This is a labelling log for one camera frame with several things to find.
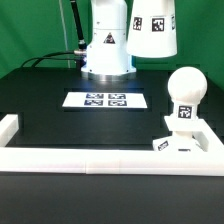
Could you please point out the white lamp base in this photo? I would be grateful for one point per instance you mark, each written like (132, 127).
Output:
(183, 136)

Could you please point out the white lamp bulb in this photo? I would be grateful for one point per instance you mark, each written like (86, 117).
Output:
(186, 86)

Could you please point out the white lamp shade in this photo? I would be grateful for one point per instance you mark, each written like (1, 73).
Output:
(152, 29)

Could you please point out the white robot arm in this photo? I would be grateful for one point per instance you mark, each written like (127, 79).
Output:
(107, 58)

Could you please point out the white tag sheet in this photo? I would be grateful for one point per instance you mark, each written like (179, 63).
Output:
(104, 100)

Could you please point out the white U-shaped fence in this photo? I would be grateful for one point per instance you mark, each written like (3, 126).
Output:
(207, 162)

